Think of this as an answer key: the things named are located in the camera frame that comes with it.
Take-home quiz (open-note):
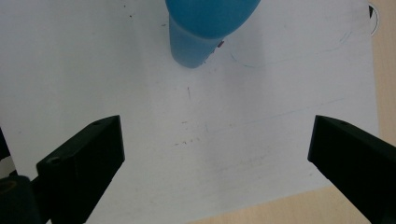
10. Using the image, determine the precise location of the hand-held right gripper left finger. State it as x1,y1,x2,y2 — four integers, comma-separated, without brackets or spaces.
36,115,126,224

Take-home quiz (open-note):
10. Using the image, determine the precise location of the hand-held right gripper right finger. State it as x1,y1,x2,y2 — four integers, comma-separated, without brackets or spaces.
307,115,396,224

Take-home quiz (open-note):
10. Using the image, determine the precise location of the blue plastic cup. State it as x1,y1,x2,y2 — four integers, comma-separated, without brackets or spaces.
164,0,262,69

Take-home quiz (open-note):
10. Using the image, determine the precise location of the white board sheet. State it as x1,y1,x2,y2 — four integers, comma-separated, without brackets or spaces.
0,0,380,224

